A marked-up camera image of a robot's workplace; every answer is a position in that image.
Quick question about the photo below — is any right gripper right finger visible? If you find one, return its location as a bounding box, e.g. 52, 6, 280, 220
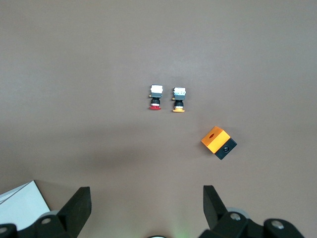
199, 184, 308, 238

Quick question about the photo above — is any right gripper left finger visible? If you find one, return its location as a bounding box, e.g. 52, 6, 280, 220
0, 186, 92, 238

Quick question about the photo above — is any red cap push button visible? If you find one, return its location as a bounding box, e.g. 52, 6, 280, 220
148, 84, 164, 111

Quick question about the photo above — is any white drawer cabinet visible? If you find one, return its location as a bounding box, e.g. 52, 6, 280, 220
0, 180, 52, 231

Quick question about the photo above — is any yellow cap push button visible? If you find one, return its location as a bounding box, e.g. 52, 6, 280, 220
171, 86, 187, 114

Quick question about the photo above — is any brown table cover sheet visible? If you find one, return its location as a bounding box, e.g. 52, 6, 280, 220
0, 0, 317, 238

